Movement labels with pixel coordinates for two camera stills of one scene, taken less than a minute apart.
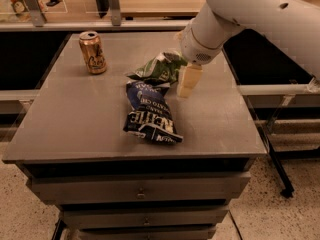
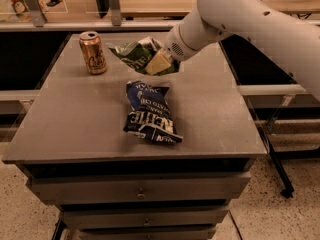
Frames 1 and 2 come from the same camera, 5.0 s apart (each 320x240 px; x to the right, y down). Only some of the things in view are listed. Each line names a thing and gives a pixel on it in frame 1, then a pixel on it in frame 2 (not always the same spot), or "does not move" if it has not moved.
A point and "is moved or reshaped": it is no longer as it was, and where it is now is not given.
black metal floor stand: (288, 190) does not move
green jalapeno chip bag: (164, 68) is moved or reshaped
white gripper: (194, 46) to (175, 44)
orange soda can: (93, 52) does not move
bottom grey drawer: (183, 233) does not move
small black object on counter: (53, 1) does not move
